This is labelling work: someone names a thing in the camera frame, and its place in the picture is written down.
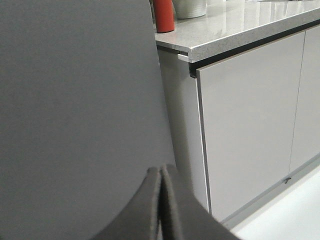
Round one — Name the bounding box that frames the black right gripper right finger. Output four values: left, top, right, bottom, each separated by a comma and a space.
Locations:
159, 164, 238, 240

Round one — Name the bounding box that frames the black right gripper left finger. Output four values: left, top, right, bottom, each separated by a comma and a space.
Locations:
92, 167, 161, 240

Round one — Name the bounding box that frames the dark grey fridge door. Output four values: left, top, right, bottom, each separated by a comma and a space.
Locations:
0, 0, 175, 240

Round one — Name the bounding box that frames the light grey cabinet door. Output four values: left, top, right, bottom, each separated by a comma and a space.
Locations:
197, 32, 305, 220
289, 26, 320, 172

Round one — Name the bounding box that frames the grey cabinet side panel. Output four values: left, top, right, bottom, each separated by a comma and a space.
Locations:
157, 47, 211, 212

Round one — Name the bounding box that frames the speckled grey countertop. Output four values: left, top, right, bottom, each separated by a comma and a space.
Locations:
155, 0, 320, 63

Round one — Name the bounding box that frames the white ribbed pot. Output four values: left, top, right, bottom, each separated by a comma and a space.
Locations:
172, 0, 208, 19

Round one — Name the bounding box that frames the red vase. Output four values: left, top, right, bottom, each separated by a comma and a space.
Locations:
152, 0, 175, 33

